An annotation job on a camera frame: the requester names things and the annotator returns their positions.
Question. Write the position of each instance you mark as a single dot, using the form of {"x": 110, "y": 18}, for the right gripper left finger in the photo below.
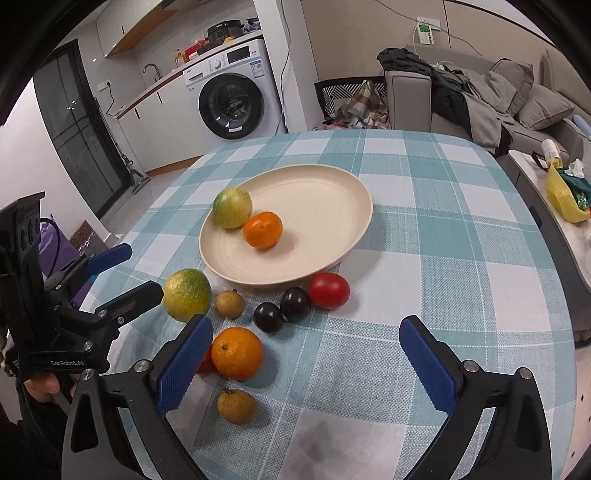
{"x": 96, "y": 445}

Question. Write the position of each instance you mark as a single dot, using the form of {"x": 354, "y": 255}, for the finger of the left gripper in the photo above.
{"x": 74, "y": 276}
{"x": 118, "y": 311}

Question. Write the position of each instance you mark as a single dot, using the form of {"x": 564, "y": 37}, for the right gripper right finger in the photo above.
{"x": 517, "y": 444}

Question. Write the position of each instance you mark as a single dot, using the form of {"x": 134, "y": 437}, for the yellow-green guava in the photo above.
{"x": 186, "y": 293}
{"x": 231, "y": 208}

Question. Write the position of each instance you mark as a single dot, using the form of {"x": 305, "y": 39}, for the small red tomato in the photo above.
{"x": 206, "y": 365}

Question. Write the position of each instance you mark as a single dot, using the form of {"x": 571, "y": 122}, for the small brown pear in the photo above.
{"x": 236, "y": 406}
{"x": 229, "y": 304}

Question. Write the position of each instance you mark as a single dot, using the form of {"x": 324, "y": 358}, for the large orange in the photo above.
{"x": 263, "y": 230}

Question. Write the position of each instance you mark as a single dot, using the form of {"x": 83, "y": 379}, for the large red tomato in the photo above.
{"x": 328, "y": 290}

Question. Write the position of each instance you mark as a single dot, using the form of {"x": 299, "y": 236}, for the left hand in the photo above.
{"x": 43, "y": 387}

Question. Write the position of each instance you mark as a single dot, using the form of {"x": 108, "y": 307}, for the purple bag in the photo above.
{"x": 55, "y": 250}

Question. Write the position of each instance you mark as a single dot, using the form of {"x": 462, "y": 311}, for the dark glass door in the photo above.
{"x": 77, "y": 130}

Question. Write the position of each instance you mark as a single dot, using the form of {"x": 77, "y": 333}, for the dark plum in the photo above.
{"x": 295, "y": 304}
{"x": 268, "y": 318}

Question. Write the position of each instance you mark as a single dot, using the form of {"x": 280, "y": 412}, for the cream round plate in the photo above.
{"x": 325, "y": 212}

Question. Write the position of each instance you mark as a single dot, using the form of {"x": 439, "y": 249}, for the teal checkered tablecloth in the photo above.
{"x": 451, "y": 241}

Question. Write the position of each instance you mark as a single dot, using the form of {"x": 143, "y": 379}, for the white side table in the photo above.
{"x": 568, "y": 244}

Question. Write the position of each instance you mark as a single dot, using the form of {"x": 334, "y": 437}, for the kitchen faucet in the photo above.
{"x": 150, "y": 67}

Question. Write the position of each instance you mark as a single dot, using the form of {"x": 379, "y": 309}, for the white washing machine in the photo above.
{"x": 234, "y": 95}

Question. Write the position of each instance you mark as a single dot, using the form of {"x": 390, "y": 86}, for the yellow bag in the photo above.
{"x": 562, "y": 199}

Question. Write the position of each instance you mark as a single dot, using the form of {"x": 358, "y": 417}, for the white bottle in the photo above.
{"x": 551, "y": 154}

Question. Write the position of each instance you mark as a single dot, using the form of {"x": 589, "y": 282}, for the black clothes pile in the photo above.
{"x": 424, "y": 97}

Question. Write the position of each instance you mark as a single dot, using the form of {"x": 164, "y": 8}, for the plaid cloth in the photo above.
{"x": 362, "y": 108}

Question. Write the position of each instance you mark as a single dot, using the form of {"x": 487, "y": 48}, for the grey cushion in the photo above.
{"x": 543, "y": 108}
{"x": 521, "y": 76}

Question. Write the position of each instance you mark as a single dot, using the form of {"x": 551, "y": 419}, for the grey sofa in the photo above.
{"x": 570, "y": 139}

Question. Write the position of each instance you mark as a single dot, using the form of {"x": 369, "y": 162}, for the white wall power strip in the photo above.
{"x": 426, "y": 29}

